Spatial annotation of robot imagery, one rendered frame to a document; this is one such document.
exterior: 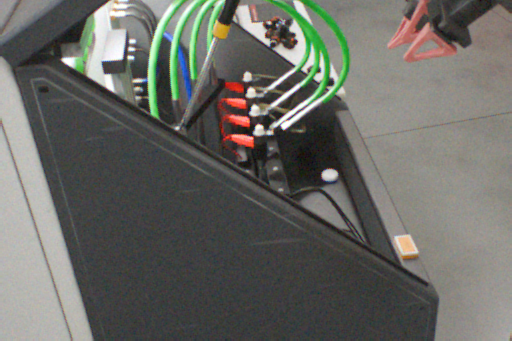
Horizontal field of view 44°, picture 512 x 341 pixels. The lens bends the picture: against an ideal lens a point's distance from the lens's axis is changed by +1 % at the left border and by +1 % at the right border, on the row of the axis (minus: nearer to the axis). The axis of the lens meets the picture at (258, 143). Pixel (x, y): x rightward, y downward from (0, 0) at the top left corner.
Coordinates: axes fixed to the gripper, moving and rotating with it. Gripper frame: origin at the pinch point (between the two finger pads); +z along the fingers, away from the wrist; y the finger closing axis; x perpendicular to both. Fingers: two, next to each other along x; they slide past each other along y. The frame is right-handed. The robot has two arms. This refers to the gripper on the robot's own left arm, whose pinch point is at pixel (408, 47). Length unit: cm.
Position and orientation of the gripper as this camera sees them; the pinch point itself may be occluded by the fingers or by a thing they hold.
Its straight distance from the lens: 108.8
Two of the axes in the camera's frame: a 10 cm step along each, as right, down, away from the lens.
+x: 7.7, 4.8, 4.3
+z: -6.4, 4.9, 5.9
